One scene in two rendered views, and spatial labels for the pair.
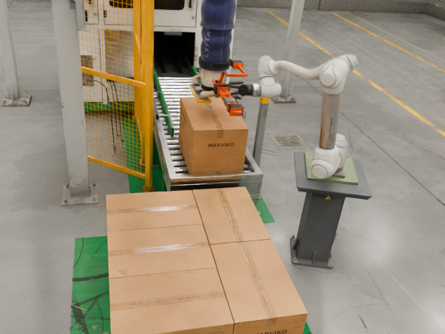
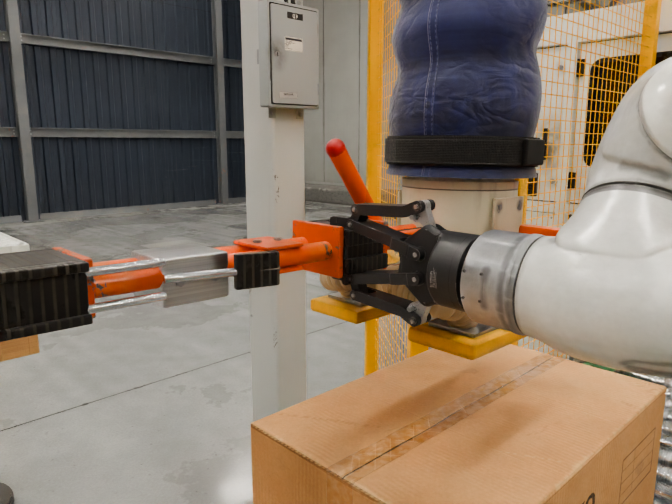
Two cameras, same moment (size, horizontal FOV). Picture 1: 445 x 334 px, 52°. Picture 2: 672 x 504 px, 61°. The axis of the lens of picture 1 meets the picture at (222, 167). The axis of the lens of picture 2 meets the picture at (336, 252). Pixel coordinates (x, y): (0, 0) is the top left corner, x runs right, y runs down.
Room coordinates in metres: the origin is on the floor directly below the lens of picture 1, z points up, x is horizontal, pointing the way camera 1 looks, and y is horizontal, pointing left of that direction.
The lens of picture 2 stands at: (2.59, -0.54, 1.37)
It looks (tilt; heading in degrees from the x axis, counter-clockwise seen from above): 11 degrees down; 63
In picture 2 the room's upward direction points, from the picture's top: straight up
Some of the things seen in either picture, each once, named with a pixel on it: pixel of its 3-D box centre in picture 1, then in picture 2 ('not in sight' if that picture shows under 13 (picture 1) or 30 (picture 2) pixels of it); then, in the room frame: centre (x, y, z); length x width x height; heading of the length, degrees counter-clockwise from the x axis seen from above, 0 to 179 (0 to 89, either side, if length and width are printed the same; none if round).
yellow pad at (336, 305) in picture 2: (199, 91); (405, 284); (3.12, 0.22, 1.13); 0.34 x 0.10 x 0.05; 17
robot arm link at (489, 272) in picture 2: (255, 89); (507, 280); (2.96, -0.17, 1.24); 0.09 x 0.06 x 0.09; 17
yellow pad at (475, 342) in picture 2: not in sight; (508, 307); (3.18, 0.04, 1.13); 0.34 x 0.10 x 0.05; 17
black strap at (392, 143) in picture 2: (214, 61); (462, 151); (3.15, 0.13, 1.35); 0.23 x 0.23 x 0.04
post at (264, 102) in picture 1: (257, 148); not in sight; (3.53, -0.29, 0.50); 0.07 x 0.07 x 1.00; 16
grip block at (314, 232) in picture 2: (221, 89); (339, 244); (2.91, 0.06, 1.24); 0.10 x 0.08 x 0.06; 107
